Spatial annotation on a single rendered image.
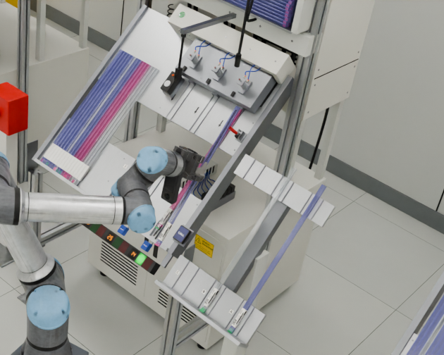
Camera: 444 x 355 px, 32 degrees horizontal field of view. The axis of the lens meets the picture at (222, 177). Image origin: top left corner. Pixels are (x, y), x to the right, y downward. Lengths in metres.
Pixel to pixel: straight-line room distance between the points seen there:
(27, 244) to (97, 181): 0.59
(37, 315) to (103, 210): 0.38
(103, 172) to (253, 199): 0.62
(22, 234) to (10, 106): 1.04
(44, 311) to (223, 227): 0.88
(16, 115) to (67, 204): 1.24
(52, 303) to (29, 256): 0.15
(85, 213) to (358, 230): 2.30
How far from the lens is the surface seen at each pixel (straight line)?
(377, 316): 3.63
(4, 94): 3.22
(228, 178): 2.58
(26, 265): 2.30
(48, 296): 2.27
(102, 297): 3.42
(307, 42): 2.54
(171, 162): 2.17
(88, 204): 2.04
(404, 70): 4.11
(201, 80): 2.68
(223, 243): 2.83
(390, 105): 4.20
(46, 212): 2.02
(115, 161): 2.76
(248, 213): 2.95
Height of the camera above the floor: 2.32
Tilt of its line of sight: 33 degrees down
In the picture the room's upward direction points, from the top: 11 degrees clockwise
